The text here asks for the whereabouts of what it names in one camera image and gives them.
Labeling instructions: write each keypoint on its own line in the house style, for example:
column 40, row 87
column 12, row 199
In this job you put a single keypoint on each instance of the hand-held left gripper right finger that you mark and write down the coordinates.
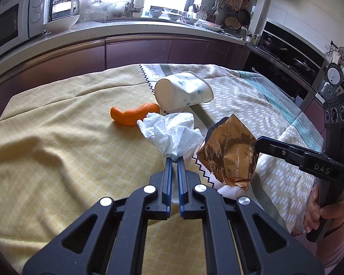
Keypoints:
column 181, row 180

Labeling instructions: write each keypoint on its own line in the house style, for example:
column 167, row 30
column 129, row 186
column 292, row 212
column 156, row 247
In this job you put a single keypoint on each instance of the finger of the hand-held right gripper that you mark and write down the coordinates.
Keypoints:
column 281, row 150

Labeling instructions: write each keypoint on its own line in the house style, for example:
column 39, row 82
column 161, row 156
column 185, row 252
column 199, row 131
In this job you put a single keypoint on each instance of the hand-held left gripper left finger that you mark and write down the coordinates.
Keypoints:
column 167, row 177

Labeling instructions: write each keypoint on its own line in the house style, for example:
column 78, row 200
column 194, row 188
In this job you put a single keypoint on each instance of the white tissue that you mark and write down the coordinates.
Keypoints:
column 175, row 134

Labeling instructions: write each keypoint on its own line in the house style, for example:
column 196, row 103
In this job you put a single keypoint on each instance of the brown foil snack wrapper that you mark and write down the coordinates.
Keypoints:
column 226, row 151

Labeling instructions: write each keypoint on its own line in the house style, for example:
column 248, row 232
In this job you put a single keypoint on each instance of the blue dotted white paper cup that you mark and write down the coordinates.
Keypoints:
column 189, row 88

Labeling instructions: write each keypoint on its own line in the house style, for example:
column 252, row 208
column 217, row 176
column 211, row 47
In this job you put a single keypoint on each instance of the person's right hand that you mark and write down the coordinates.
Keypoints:
column 311, row 214

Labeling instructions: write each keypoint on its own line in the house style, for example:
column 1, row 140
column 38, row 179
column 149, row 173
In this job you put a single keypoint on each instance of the white paper scrap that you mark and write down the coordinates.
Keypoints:
column 228, row 191

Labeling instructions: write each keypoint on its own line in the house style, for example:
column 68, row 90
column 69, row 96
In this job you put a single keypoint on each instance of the grey white patterned cloth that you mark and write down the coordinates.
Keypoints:
column 246, row 97

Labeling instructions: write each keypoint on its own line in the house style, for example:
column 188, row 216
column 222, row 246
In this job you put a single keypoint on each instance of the silver electric pressure cooker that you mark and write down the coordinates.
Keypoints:
column 331, row 83

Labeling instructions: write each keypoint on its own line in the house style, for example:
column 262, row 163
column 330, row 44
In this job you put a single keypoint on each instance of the orange peel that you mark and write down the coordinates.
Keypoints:
column 126, row 116

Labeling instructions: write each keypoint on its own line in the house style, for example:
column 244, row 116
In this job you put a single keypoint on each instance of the black built-in oven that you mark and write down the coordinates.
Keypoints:
column 283, row 51

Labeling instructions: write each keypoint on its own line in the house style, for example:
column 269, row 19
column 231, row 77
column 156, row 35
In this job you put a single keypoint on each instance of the yellow checked tablecloth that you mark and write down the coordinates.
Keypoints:
column 60, row 149

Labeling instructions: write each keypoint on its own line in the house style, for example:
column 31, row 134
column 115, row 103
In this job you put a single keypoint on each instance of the small metal pot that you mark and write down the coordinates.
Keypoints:
column 252, row 39

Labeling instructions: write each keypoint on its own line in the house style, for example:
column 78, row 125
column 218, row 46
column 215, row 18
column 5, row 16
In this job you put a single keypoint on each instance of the purple kitchen base cabinet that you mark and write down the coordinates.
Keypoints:
column 132, row 51

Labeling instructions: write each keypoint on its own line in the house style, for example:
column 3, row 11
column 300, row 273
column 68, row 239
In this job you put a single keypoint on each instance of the round perforated strainer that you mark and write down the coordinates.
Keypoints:
column 232, row 23

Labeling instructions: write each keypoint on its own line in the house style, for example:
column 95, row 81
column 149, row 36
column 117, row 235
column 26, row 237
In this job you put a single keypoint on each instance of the black hanging frying pan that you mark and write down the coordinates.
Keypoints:
column 244, row 17

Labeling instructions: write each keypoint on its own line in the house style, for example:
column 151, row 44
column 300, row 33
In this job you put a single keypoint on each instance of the white plate with food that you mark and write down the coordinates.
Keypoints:
column 210, row 26

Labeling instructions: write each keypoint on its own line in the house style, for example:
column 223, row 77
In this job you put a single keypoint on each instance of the orange grater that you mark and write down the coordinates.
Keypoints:
column 238, row 1

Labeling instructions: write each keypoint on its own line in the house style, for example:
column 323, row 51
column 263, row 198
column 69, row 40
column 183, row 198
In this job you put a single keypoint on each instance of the white dotted utensil holder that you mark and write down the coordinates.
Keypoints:
column 201, row 14

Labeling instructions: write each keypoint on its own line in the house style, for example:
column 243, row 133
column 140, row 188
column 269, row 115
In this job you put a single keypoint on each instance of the patterned shallow bowl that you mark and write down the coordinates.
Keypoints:
column 189, row 20

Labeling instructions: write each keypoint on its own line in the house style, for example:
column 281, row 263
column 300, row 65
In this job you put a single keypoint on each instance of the small blue bowl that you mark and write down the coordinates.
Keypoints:
column 156, row 13

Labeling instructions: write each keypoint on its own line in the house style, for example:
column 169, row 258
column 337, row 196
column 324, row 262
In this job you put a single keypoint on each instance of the white soap bottle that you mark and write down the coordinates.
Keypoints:
column 138, row 3

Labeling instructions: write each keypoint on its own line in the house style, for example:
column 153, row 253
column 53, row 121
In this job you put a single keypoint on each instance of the white ceramic bowl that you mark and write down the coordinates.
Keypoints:
column 60, row 26

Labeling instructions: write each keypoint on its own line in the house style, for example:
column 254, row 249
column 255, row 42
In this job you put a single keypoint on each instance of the white microwave oven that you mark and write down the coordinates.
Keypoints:
column 5, row 25

